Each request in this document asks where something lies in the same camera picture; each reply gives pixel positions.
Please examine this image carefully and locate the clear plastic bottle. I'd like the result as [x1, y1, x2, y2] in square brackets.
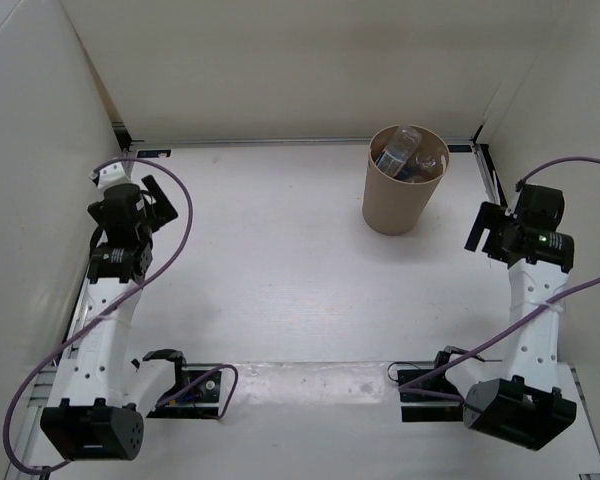
[414, 150, 444, 180]

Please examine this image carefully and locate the clear bottle white orange label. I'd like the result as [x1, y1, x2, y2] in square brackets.
[375, 125, 422, 178]

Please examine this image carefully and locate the blue label Pocari Sweat bottle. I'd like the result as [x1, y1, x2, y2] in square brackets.
[395, 167, 428, 183]

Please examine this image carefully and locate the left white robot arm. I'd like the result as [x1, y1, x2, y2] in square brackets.
[40, 175, 191, 461]

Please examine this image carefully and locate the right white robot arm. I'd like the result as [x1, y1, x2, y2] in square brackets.
[429, 185, 577, 451]

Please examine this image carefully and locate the brown cardboard bin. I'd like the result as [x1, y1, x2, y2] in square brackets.
[362, 125, 450, 236]

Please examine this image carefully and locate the white front board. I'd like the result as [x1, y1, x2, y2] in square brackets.
[57, 363, 600, 479]

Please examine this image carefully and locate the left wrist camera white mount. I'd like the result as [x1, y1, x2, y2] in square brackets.
[90, 162, 131, 192]

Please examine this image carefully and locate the aluminium table frame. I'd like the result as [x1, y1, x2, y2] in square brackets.
[40, 157, 576, 464]

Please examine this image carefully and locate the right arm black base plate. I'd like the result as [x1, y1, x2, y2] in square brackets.
[386, 361, 463, 424]

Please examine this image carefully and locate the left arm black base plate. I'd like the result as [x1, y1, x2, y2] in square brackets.
[148, 365, 222, 420]

